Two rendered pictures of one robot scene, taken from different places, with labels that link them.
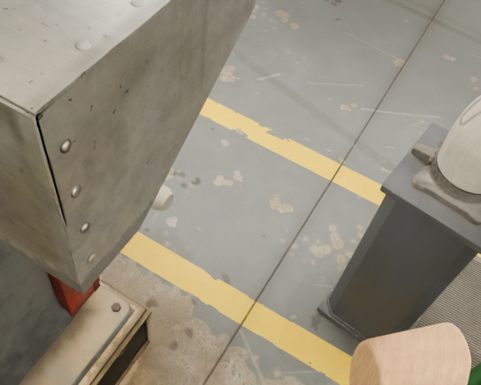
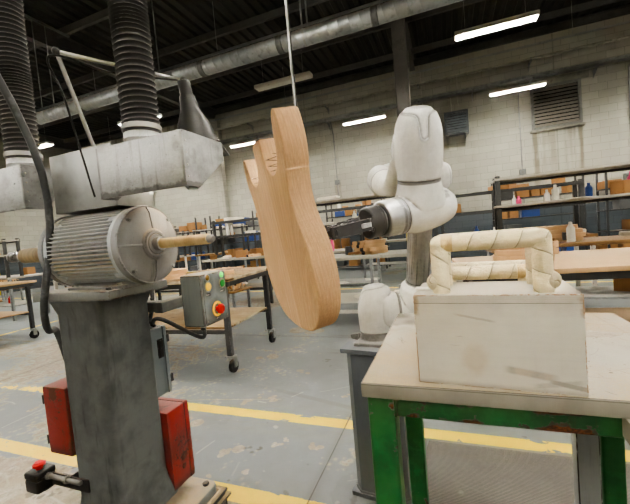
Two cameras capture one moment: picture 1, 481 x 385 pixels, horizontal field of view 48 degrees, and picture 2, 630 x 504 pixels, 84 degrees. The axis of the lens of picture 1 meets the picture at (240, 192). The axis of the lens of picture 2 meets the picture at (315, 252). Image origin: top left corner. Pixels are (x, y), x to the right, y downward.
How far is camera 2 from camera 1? 0.91 m
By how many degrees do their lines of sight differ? 50
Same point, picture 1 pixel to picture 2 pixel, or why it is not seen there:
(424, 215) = (363, 352)
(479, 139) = (365, 303)
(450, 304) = (440, 468)
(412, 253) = not seen: hidden behind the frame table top
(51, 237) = (181, 165)
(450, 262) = not seen: hidden behind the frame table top
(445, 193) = (369, 341)
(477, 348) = (469, 487)
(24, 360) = not seen: outside the picture
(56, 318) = (165, 485)
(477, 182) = (376, 325)
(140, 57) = (197, 140)
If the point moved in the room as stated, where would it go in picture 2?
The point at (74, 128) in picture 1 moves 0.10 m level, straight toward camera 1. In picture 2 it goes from (186, 138) to (192, 126)
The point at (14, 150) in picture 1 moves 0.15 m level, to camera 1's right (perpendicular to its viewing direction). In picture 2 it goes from (176, 141) to (236, 136)
